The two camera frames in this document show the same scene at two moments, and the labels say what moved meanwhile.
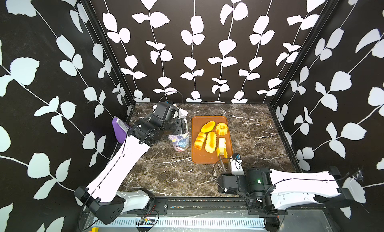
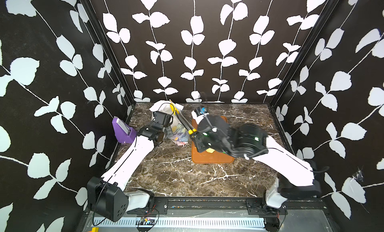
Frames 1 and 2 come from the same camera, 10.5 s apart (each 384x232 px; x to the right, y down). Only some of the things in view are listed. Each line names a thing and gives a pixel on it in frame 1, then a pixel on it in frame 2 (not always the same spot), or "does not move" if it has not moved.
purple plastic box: x=120 y=128 does not move
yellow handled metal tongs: x=225 y=155 to x=190 y=129
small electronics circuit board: x=144 y=221 does not move
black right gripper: x=226 y=176 to x=198 y=139
